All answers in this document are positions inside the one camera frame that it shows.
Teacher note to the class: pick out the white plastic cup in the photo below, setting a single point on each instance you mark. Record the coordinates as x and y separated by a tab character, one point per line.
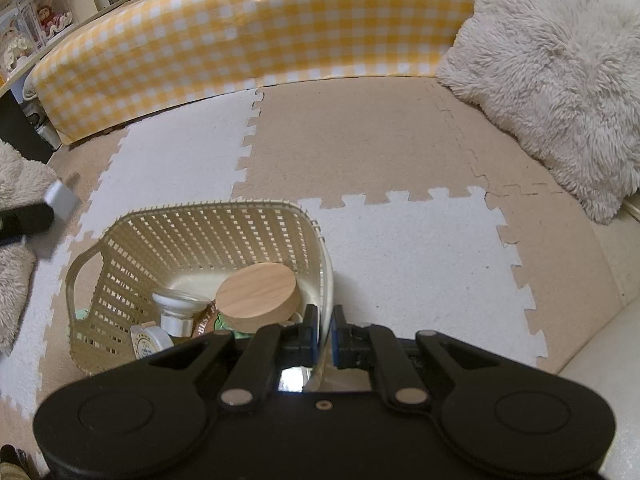
180	305

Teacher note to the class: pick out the beige foam mat tile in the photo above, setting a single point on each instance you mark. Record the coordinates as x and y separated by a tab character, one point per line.
565	270
350	140
500	150
100	155

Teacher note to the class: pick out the small round labelled tin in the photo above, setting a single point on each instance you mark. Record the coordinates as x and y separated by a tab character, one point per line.
147	342

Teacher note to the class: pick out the yellow checkered cushion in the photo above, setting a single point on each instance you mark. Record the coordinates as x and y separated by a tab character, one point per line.
250	35

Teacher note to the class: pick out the white fluffy pillow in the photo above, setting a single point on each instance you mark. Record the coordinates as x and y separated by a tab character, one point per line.
550	60

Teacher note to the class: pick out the round wooden frog plaque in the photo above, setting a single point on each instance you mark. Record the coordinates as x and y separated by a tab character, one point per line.
205	320

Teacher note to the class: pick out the black box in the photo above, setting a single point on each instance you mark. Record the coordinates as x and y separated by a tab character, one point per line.
22	125

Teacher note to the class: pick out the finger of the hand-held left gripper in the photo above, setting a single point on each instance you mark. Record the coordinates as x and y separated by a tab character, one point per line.
22	222

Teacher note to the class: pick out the small green item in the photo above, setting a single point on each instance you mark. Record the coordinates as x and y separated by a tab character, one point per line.
82	315

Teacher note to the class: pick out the round wooden lid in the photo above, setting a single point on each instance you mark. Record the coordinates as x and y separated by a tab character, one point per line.
257	297

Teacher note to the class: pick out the clear case with red doll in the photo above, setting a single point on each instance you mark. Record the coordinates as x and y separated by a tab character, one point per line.
50	17

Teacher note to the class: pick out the beige fluffy cushion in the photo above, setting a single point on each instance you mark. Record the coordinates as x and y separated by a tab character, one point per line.
15	285

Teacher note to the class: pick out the white shelf box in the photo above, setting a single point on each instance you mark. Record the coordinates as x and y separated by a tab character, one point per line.
102	0

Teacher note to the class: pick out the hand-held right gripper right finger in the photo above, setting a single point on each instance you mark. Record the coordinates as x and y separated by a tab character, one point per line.
337	336

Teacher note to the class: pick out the clear case with cream doll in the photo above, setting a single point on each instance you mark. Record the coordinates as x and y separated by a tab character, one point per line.
15	45

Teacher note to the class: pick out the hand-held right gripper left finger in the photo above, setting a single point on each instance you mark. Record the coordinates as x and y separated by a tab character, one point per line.
312	334

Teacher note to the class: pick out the beige plastic lattice basket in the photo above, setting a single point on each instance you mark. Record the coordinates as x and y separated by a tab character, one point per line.
200	240

